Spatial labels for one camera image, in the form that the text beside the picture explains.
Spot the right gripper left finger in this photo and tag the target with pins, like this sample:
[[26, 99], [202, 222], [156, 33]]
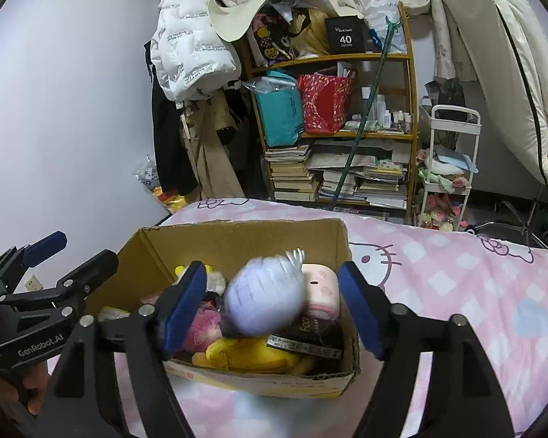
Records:
[[83, 397]]

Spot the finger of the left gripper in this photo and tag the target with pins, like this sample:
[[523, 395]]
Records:
[[89, 273], [16, 261]]

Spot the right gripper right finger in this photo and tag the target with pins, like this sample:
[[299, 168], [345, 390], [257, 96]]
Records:
[[464, 398]]

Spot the black Face tissue pack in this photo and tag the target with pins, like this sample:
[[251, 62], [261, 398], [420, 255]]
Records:
[[314, 337]]

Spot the white-haired plush doll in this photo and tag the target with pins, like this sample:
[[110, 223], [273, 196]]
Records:
[[266, 295]]

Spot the black and white fluffy plush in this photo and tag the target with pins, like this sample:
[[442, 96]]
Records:
[[214, 280]]

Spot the left hand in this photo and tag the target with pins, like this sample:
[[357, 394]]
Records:
[[33, 379]]

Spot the pink plush toy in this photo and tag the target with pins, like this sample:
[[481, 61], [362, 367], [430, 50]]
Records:
[[204, 330]]

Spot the pink face plush cup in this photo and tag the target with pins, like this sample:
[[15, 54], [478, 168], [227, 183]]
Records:
[[323, 297]]

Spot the yellow plush toy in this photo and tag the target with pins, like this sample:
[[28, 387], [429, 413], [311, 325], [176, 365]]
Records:
[[252, 356]]

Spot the printed cardboard box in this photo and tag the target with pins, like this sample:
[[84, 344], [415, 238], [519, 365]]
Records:
[[282, 328]]

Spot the beige coat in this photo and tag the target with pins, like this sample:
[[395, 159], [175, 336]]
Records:
[[200, 121]]

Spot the stack of books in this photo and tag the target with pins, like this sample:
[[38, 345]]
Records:
[[323, 170]]

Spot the white puffer jacket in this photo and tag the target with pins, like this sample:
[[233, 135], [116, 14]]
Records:
[[191, 60]]

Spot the white rolling cart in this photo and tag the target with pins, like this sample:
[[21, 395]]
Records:
[[447, 165]]

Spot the teal bag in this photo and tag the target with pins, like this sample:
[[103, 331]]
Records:
[[280, 108]]

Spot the wooden bookshelf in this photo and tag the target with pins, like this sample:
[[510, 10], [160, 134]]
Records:
[[384, 92]]

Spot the red patterned bag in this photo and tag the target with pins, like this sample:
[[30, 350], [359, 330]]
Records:
[[325, 100]]

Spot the cream quilt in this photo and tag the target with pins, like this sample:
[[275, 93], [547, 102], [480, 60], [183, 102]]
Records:
[[508, 49]]

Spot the black box labelled 40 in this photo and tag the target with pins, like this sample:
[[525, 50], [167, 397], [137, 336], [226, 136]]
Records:
[[344, 34]]

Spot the wall socket upper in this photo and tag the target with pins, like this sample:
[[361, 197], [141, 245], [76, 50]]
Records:
[[33, 285]]

